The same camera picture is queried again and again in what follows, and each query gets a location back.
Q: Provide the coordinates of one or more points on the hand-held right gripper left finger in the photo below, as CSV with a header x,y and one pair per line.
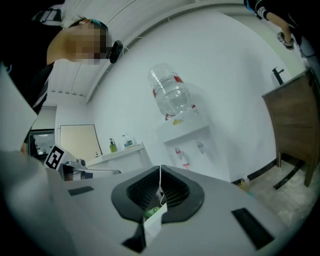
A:
x,y
95,220

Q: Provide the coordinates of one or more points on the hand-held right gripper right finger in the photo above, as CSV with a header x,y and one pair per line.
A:
x,y
212,200

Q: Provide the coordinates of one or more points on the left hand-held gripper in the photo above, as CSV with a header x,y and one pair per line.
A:
x,y
56,157

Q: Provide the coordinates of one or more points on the white appliance cabinet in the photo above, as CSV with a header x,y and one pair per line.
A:
x,y
200,135

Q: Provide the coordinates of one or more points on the clear water bottle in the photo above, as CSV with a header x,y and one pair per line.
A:
x,y
170,92

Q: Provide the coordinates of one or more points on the dark wooden cabinet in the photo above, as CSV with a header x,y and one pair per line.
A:
x,y
295,112

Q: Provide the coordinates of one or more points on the black microwave oven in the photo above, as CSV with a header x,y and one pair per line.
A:
x,y
42,145

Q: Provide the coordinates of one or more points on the beige board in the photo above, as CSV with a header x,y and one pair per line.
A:
x,y
80,141

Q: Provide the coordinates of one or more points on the green soap bottle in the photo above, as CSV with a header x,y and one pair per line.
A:
x,y
113,147

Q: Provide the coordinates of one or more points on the clear labelled bottle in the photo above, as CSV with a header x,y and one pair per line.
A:
x,y
127,143

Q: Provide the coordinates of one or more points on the person's head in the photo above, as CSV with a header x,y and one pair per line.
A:
x,y
75,42

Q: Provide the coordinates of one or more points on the person's black shirt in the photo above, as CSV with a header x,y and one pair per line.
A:
x,y
22,45

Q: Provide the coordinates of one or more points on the black faucet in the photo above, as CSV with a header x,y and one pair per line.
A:
x,y
278,75

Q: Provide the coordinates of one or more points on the black head camera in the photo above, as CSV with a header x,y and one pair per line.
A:
x,y
116,51

